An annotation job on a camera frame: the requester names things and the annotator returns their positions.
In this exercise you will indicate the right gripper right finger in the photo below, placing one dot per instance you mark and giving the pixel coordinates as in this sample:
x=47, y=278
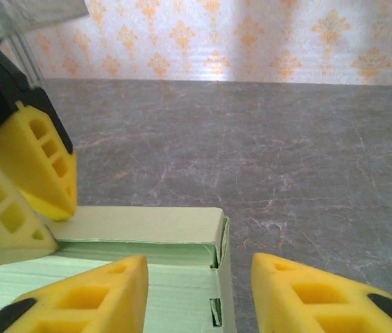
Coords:
x=313, y=301

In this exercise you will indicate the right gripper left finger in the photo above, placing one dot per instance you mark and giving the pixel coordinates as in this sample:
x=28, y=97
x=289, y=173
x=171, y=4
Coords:
x=77, y=301

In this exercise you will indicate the light green paper box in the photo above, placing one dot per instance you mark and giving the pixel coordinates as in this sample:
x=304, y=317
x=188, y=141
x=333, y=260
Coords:
x=129, y=222

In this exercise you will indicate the aluminium frame post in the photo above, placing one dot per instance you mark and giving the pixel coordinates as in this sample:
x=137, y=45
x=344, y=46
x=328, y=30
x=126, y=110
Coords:
x=29, y=59

